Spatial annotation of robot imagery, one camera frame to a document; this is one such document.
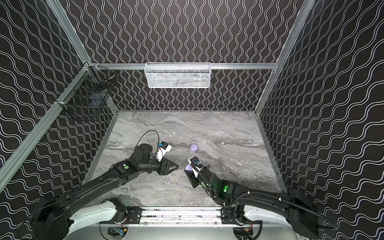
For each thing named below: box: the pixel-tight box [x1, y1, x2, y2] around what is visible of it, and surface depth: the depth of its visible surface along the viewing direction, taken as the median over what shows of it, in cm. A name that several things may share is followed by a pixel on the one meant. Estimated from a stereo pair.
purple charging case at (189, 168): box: [185, 164, 193, 172], surface depth 77 cm
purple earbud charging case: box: [190, 143, 199, 152], surface depth 100 cm
